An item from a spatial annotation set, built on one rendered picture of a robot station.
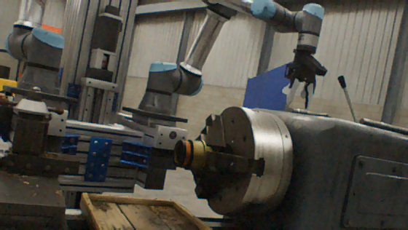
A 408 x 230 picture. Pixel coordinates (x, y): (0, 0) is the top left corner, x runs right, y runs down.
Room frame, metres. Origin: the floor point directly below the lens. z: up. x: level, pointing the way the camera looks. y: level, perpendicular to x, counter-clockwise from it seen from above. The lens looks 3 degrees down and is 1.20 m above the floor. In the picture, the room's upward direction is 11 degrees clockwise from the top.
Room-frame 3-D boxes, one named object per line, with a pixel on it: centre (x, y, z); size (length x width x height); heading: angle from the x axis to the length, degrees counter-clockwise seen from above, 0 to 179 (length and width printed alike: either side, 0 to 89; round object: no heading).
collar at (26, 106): (0.92, 0.48, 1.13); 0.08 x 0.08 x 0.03
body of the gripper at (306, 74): (1.38, -0.22, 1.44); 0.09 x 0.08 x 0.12; 29
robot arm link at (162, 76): (1.73, 0.32, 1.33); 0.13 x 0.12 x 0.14; 136
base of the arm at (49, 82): (1.42, 0.72, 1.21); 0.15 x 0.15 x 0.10
